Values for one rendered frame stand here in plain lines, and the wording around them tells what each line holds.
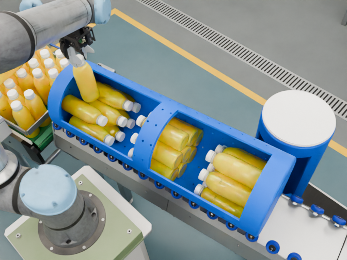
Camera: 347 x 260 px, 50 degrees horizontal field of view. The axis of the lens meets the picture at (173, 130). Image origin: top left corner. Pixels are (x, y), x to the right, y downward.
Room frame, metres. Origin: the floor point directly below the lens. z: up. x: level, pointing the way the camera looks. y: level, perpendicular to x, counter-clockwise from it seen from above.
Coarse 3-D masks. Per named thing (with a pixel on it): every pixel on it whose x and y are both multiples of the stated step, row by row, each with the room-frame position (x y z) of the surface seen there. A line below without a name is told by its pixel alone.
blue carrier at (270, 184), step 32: (96, 64) 1.08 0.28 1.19; (64, 96) 0.98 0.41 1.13; (160, 96) 0.87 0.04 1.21; (128, 128) 0.93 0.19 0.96; (160, 128) 0.72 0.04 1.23; (224, 128) 0.70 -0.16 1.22; (128, 160) 0.69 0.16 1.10; (192, 160) 0.75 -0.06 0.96; (288, 160) 0.56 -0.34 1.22; (192, 192) 0.54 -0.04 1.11; (256, 192) 0.47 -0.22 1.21; (256, 224) 0.41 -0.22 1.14
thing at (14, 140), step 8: (8, 136) 1.00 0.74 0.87; (16, 136) 0.98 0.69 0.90; (48, 136) 0.98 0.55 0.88; (8, 144) 1.05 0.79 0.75; (16, 144) 0.99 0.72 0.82; (24, 144) 0.93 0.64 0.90; (48, 144) 1.07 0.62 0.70; (16, 152) 1.11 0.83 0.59; (24, 152) 0.97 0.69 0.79; (32, 152) 0.92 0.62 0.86; (40, 152) 1.02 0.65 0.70; (56, 152) 1.28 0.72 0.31; (24, 160) 1.12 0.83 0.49; (32, 160) 0.96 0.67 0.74; (40, 160) 0.90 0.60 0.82; (48, 160) 1.22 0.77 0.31
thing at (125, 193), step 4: (120, 184) 1.05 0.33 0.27; (120, 188) 1.05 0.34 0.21; (124, 188) 1.05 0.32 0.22; (120, 192) 1.06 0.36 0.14; (124, 192) 1.04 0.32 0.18; (128, 192) 1.06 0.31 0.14; (124, 196) 1.05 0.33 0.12; (128, 196) 1.05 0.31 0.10; (128, 200) 1.04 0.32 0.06; (132, 200) 1.07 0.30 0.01
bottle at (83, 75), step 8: (88, 64) 0.96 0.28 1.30; (80, 72) 0.93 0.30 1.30; (88, 72) 0.94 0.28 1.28; (80, 80) 0.93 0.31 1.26; (88, 80) 0.93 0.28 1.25; (80, 88) 0.93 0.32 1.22; (88, 88) 0.93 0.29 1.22; (96, 88) 0.95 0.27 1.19; (88, 96) 0.92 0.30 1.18; (96, 96) 0.94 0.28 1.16
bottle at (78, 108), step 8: (72, 96) 0.98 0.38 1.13; (64, 104) 0.95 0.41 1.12; (72, 104) 0.94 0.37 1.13; (80, 104) 0.93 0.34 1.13; (88, 104) 0.93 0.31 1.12; (72, 112) 0.92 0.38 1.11; (80, 112) 0.90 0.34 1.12; (88, 112) 0.89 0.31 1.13; (96, 112) 0.89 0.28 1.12; (88, 120) 0.87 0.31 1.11; (96, 120) 0.86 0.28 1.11
